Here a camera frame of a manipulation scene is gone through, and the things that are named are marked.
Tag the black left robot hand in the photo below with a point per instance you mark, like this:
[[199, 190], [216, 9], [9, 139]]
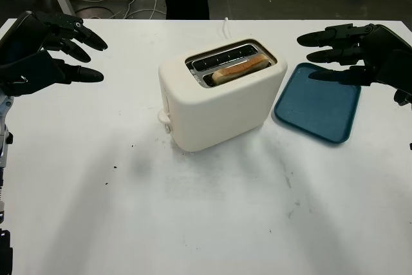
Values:
[[29, 62]]

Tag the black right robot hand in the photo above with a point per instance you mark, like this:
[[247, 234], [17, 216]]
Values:
[[386, 59]]

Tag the slice of toast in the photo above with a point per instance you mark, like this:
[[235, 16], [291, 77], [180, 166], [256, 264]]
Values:
[[238, 69]]

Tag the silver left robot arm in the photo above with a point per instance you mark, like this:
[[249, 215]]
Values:
[[3, 146]]

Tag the cream toaster lever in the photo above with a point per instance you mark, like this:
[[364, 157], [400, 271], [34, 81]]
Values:
[[162, 116]]

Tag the cream two-slot toaster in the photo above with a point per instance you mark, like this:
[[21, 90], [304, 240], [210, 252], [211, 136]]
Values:
[[219, 110]]

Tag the blue plastic tray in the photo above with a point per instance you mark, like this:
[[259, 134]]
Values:
[[315, 114]]

